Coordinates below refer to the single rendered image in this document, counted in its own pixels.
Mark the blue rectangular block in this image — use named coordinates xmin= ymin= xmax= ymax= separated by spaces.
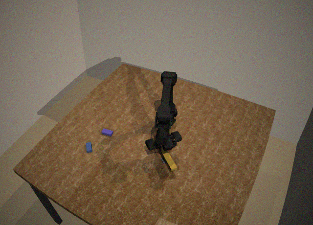
xmin=86 ymin=142 xmax=92 ymax=153

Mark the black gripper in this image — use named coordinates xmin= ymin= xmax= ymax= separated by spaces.
xmin=145 ymin=131 xmax=182 ymax=152

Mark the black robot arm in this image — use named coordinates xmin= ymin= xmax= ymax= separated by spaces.
xmin=155 ymin=71 xmax=178 ymax=151

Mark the yellow bar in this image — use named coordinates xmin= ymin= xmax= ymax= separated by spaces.
xmin=161 ymin=145 xmax=177 ymax=171

